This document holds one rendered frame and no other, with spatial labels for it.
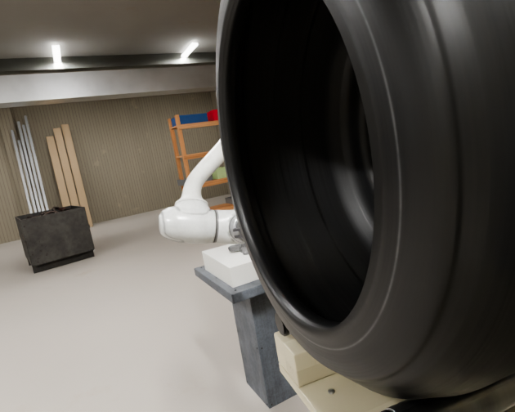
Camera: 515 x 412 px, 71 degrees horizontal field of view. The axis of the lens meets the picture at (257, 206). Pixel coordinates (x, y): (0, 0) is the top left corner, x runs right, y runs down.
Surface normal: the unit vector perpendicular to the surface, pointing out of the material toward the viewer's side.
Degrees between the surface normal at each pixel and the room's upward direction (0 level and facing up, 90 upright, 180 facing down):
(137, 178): 90
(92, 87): 90
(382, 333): 97
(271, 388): 90
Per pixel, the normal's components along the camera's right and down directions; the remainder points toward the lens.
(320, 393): -0.16, -0.98
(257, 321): 0.46, 0.06
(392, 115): -0.86, 0.20
